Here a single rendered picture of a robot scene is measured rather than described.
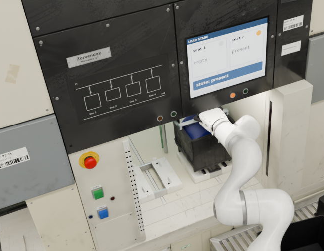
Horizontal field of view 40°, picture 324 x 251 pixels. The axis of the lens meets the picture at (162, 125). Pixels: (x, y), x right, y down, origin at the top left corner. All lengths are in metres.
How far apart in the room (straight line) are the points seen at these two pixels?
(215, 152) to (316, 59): 0.59
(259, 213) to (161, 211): 0.69
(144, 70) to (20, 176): 0.50
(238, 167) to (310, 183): 0.82
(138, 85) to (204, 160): 0.68
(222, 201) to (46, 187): 0.56
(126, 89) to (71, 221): 0.53
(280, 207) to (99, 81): 0.63
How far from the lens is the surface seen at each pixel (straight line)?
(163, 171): 2.03
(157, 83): 1.38
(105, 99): 1.34
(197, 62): 1.40
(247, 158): 1.31
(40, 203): 1.53
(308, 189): 2.11
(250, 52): 1.49
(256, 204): 1.29
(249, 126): 1.61
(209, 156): 1.93
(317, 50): 1.66
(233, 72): 1.49
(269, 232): 1.28
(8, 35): 1.21
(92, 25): 1.24
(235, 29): 1.42
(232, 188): 1.29
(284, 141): 1.73
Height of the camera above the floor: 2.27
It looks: 37 degrees down
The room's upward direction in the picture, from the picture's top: 7 degrees counter-clockwise
